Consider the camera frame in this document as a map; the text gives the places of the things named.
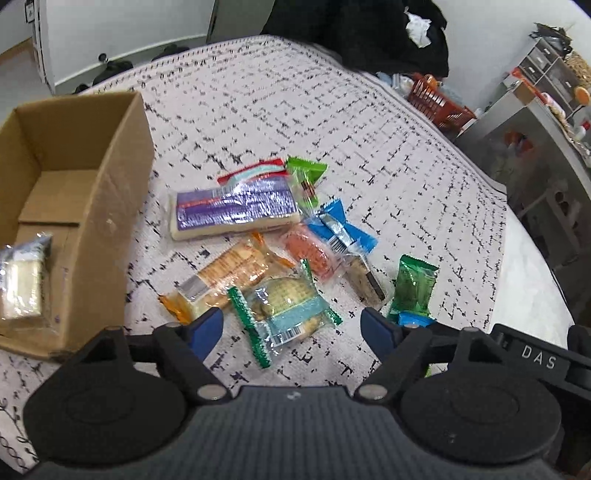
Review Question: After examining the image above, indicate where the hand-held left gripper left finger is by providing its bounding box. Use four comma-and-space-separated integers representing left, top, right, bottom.
71, 307, 229, 404

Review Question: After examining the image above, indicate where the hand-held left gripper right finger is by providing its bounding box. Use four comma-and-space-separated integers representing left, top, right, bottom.
355, 307, 506, 402

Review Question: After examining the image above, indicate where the small blue snack packet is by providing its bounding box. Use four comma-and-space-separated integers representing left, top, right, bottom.
397, 311, 437, 328

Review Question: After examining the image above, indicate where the clear brown bar packet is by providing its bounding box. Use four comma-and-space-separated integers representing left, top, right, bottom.
341, 254, 386, 309

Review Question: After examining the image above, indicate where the dark green snack packet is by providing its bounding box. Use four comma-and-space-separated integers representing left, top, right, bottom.
387, 255, 440, 320

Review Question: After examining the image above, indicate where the orange cracker packet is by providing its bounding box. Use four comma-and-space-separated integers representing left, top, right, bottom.
158, 233, 296, 324

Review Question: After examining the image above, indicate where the green-edged clear cookie packet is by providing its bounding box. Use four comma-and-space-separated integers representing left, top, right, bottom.
227, 258, 343, 369

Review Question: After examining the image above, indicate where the pink-orange snack packet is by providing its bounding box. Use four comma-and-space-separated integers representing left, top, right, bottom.
281, 224, 342, 282

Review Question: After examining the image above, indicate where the purple wafer packet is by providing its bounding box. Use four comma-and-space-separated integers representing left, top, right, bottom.
167, 178, 301, 241

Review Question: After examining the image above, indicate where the red and blue snack packet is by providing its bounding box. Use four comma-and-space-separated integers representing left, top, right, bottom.
217, 158, 287, 185

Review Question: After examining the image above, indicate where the light green snack packet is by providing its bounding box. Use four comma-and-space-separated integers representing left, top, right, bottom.
285, 156, 328, 214

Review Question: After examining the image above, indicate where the brown cardboard box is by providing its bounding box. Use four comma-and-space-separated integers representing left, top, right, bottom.
0, 91, 155, 363

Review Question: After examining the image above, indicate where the clear cracker packet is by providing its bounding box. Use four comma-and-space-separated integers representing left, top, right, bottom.
0, 233, 54, 324

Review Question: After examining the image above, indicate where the orange plastic basket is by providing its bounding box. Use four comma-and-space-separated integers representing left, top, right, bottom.
406, 73, 477, 136

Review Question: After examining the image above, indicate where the white black-patterned blanket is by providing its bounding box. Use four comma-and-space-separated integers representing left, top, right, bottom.
0, 34, 571, 476

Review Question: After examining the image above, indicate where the black shoe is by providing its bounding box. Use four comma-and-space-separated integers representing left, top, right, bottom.
92, 59, 137, 86
152, 44, 191, 62

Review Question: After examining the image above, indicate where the grey drawer cabinet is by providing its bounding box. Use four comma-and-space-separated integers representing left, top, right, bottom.
517, 37, 580, 95

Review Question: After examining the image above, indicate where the black clothing pile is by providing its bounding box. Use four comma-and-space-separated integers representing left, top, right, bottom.
261, 0, 451, 80

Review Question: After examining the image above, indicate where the white crumpled cloth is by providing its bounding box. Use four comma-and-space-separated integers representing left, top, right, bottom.
405, 13, 433, 48

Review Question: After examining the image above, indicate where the white door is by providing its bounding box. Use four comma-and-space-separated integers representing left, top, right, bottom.
28, 0, 218, 89

